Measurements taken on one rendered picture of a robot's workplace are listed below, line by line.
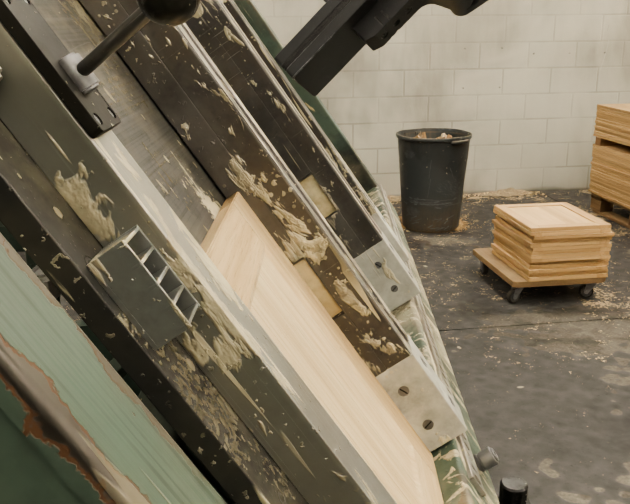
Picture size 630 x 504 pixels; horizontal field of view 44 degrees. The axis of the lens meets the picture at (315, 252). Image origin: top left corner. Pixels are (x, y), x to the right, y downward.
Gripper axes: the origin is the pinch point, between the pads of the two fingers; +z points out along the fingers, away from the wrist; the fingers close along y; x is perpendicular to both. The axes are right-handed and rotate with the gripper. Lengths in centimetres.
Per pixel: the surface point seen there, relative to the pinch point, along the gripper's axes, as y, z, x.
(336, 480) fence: 13.3, 22.6, 21.5
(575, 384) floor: 18, 23, 298
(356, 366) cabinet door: 2, 24, 51
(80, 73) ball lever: -15.0, 13.6, 5.9
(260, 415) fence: 6.8, 22.7, 17.6
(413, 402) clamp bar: 8, 23, 61
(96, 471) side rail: 10.6, 18.2, -9.4
